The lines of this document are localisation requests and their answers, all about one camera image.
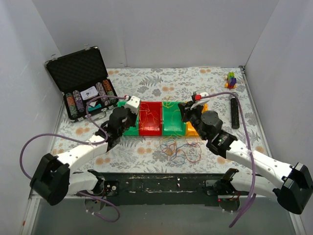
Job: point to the black microphone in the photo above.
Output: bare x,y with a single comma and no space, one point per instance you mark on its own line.
234,112

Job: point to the black poker chip case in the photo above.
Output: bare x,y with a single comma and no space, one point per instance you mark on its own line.
84,82

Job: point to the colourful toy block figure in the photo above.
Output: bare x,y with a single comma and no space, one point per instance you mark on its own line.
230,81

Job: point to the left green bin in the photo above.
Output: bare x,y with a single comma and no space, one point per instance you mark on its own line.
132,131

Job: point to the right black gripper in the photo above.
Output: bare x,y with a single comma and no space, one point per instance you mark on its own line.
186,113

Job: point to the floral table mat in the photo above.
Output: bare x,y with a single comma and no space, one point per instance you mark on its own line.
174,154

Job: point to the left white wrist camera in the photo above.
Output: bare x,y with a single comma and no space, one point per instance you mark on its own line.
133,104

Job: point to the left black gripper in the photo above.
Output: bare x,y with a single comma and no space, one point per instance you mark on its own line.
133,119

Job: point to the red bin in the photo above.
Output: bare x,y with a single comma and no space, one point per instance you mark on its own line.
150,119

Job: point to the right green bin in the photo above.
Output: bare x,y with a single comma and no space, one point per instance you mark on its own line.
171,119

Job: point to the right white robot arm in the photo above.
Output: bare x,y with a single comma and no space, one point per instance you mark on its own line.
290,185

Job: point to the orange bin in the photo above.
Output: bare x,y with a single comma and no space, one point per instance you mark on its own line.
190,130

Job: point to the aluminium frame rail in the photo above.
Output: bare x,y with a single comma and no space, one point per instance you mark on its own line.
295,219

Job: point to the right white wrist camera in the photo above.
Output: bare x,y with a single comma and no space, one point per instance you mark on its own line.
199,99

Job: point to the green bin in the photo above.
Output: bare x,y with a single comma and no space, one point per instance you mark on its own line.
132,131
171,119

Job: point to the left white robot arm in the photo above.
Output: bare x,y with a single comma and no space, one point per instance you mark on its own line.
57,176

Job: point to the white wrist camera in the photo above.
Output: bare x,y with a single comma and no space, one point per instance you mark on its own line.
199,99
133,104

